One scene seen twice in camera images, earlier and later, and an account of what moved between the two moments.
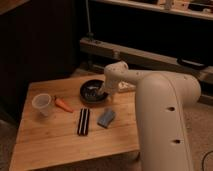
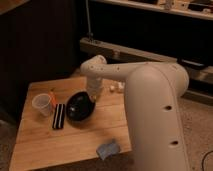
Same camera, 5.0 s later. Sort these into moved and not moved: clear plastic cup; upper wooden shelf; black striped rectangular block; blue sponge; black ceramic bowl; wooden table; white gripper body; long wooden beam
Moved: white gripper body; black striped rectangular block; blue sponge; black ceramic bowl
Not moved: long wooden beam; clear plastic cup; upper wooden shelf; wooden table
